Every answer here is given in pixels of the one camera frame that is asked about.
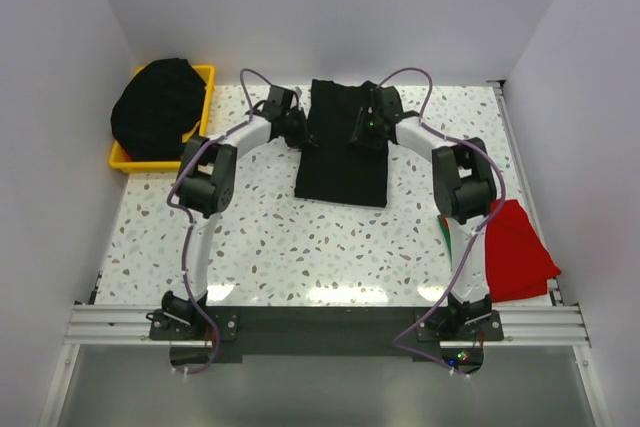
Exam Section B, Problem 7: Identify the black t shirt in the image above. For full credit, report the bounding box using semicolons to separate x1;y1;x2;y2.
294;79;389;208

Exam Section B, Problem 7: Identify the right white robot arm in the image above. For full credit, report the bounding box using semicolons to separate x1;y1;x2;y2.
351;87;498;334

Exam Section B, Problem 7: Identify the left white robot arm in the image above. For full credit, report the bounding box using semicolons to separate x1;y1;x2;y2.
161;85;313;327

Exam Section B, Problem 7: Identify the black shirts pile in bin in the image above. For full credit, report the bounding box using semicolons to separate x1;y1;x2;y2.
110;58;206;162

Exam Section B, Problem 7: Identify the folded green t shirt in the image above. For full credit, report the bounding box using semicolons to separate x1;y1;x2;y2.
437;214;452;268

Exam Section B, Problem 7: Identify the folded red t shirt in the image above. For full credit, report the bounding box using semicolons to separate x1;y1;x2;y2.
484;199;561;303

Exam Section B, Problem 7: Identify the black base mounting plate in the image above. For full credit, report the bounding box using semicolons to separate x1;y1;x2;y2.
146;306;505;372

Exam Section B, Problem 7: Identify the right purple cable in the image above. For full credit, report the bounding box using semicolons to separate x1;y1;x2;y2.
392;66;507;365

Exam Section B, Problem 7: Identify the purple cable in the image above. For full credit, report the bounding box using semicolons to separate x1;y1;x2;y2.
392;66;507;365
166;66;281;374

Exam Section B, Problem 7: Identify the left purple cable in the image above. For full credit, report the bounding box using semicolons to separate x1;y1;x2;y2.
166;66;281;374

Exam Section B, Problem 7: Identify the aluminium extrusion rail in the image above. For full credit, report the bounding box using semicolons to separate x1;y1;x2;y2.
63;305;590;347

